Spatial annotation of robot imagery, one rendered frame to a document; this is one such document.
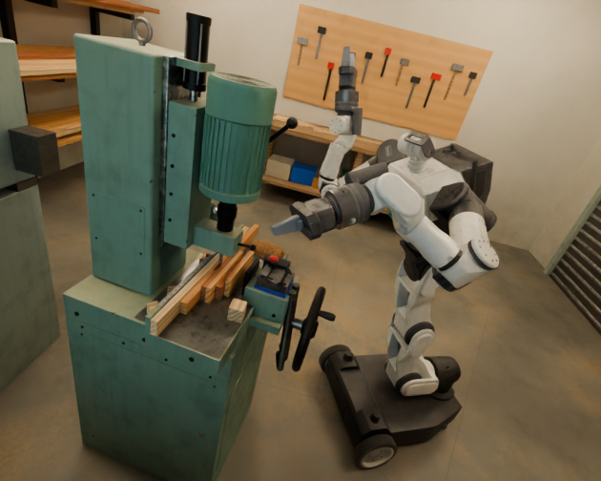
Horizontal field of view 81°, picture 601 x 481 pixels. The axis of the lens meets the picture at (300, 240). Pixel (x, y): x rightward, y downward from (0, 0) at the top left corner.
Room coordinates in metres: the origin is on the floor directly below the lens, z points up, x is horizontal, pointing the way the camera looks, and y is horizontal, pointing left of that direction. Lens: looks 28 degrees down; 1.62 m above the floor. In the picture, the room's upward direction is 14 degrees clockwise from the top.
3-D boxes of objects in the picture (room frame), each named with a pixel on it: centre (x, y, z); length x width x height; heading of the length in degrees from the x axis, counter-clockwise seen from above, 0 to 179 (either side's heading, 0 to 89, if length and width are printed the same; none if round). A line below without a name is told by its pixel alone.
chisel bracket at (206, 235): (0.96, 0.26, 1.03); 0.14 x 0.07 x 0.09; 82
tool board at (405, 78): (4.23, -0.41, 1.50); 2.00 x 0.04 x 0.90; 88
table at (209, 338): (0.92, 0.13, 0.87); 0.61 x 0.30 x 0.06; 172
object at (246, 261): (0.95, 0.17, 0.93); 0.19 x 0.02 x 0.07; 172
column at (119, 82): (1.00, 0.53, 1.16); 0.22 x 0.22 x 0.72; 82
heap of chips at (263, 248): (1.16, 0.12, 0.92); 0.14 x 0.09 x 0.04; 82
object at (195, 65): (0.98, 0.37, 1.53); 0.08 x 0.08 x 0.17; 82
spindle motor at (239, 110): (0.96, 0.24, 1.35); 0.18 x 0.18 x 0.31
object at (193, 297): (1.01, 0.23, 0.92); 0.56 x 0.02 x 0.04; 172
